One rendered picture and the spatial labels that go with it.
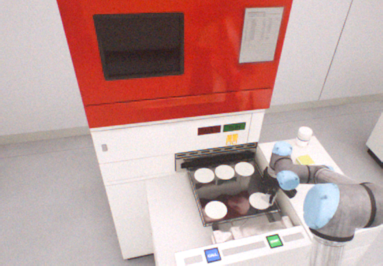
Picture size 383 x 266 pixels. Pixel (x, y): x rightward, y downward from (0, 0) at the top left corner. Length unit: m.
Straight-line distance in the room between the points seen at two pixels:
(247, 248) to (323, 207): 0.56
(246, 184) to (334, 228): 0.81
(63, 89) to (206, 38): 2.04
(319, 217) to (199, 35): 0.78
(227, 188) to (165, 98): 0.53
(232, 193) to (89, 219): 1.40
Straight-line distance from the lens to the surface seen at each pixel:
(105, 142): 1.53
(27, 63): 3.05
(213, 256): 1.29
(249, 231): 1.47
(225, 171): 1.65
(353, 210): 0.87
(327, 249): 0.91
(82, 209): 2.74
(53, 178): 3.04
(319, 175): 1.22
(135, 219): 1.98
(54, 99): 3.19
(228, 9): 1.26
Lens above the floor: 2.08
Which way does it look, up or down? 43 degrees down
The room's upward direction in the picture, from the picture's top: 5 degrees clockwise
